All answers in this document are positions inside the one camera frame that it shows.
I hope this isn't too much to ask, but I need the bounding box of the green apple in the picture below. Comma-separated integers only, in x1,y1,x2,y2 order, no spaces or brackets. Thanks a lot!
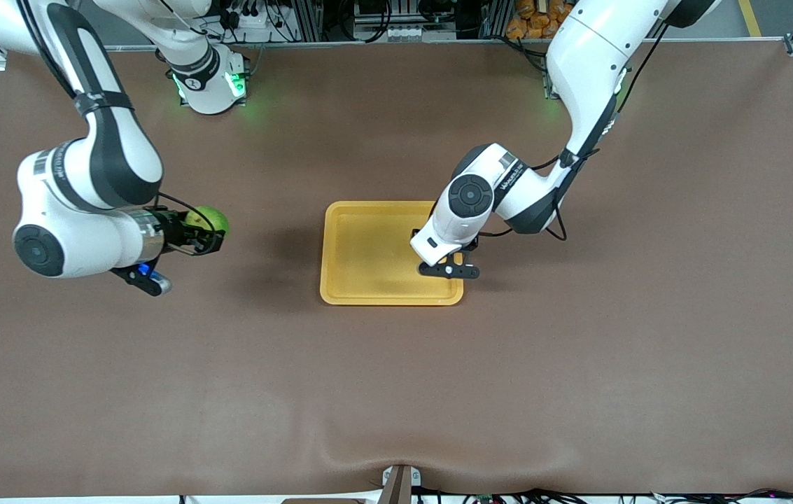
184,205,230,239

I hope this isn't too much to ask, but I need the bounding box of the yellow plastic tray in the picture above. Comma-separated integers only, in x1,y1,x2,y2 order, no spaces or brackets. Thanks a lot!
319,201,465,307

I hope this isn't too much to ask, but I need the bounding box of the brown table mat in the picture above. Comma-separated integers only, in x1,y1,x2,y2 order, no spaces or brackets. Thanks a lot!
0,41,793,499

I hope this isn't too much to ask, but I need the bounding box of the white power strip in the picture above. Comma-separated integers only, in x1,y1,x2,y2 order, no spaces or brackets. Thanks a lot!
225,6,281,32

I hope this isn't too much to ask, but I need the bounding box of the orange toy food pile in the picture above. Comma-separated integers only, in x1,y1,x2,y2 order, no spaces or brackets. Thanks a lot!
505,0,575,40

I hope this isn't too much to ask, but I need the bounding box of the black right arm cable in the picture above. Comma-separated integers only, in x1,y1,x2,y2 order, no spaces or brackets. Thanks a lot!
15,0,222,256

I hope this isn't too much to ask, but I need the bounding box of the aluminium table edge rail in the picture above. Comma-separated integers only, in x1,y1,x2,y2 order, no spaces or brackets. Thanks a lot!
106,38,789,51

